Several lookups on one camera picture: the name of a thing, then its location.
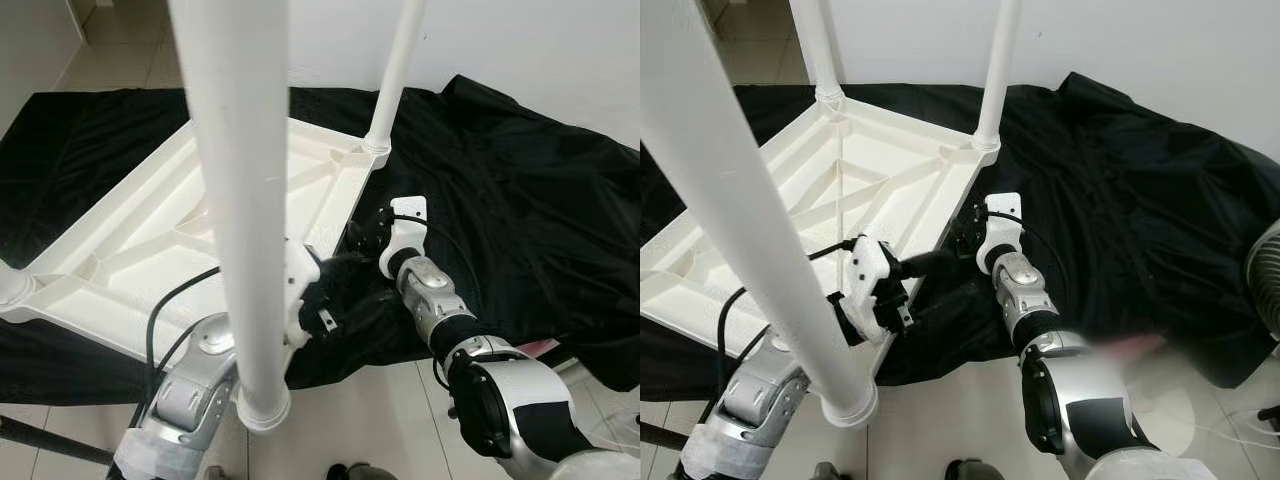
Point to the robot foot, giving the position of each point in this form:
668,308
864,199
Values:
350,471
828,473
972,469

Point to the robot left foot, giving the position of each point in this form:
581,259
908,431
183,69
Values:
828,473

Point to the white plastic table top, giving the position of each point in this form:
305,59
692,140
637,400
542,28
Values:
900,170
130,250

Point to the black nylon cloth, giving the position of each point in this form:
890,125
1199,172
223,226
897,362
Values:
1150,200
540,200

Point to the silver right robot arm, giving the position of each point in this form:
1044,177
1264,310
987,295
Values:
1090,420
510,410

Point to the white pedestal fan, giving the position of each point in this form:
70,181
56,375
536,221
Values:
1268,280

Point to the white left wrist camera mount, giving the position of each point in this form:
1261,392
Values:
298,280
868,265

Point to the black metal frame bar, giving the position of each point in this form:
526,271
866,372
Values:
50,440
662,434

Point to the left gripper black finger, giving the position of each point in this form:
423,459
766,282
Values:
345,260
925,264

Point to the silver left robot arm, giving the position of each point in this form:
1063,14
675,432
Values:
760,400
190,400

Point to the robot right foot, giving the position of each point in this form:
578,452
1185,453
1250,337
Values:
972,469
350,471

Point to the white plastic table leg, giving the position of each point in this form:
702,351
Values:
12,288
720,180
395,70
240,200
998,70
818,50

